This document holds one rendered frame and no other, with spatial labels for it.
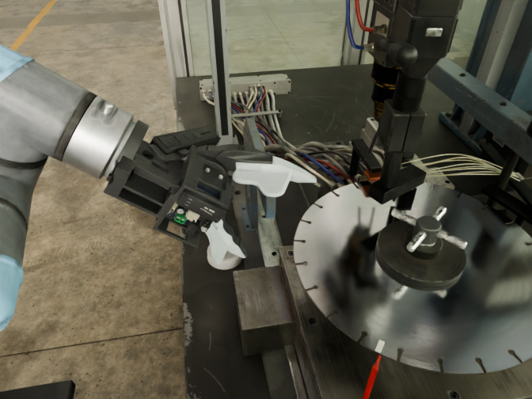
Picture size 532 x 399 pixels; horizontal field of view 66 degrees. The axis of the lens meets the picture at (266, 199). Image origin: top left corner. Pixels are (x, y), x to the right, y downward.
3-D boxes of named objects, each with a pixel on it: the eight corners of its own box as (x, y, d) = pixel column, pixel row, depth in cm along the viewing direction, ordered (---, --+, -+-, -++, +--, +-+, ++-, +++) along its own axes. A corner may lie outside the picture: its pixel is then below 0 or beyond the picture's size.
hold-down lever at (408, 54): (457, 74, 38) (467, 44, 37) (395, 79, 38) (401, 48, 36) (418, 46, 44) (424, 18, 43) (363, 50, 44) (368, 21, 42)
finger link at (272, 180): (320, 209, 43) (231, 210, 43) (315, 176, 48) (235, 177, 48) (321, 185, 41) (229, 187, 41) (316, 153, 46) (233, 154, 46)
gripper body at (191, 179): (200, 252, 45) (93, 204, 41) (210, 202, 52) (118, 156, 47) (237, 208, 41) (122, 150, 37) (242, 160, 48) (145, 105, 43)
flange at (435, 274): (393, 290, 49) (397, 276, 48) (365, 227, 58) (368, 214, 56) (480, 283, 50) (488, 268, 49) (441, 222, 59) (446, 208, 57)
